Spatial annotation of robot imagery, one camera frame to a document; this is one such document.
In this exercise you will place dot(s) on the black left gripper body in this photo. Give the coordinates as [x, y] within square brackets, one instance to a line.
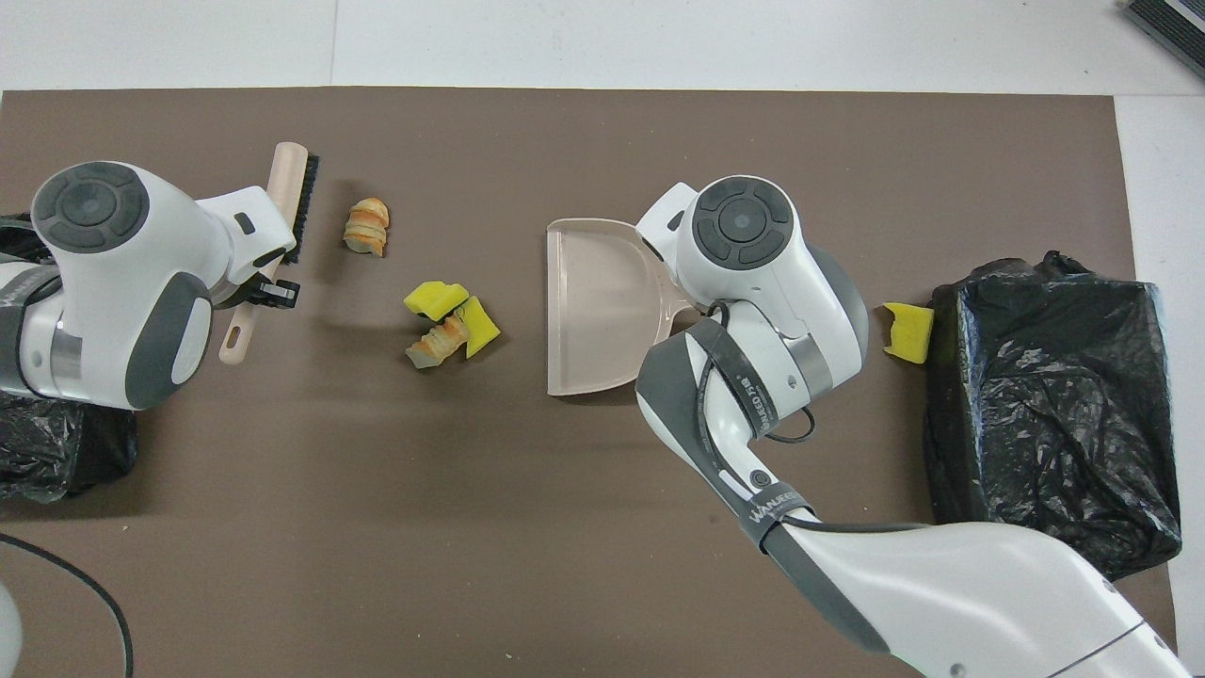
[284, 295]

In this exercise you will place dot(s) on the orange striped croissant piece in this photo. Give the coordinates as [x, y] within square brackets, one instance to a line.
[367, 228]

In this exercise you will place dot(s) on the beige hand brush black bristles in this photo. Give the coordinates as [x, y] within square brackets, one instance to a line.
[287, 174]

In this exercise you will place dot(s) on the pale beige bread piece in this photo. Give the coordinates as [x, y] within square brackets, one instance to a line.
[438, 344]

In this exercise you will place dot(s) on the beige plastic dustpan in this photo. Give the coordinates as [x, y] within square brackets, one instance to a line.
[593, 311]

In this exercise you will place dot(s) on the yellow green-backed sponge piece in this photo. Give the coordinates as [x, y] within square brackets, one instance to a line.
[910, 334]

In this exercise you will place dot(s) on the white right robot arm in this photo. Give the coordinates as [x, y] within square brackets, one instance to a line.
[941, 584]

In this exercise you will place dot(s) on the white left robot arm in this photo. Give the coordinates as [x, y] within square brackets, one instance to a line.
[122, 282]

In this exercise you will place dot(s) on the black trash bag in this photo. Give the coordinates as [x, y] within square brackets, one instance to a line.
[1054, 405]
[47, 443]

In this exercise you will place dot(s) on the brown table mat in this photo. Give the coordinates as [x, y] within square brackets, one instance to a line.
[377, 565]

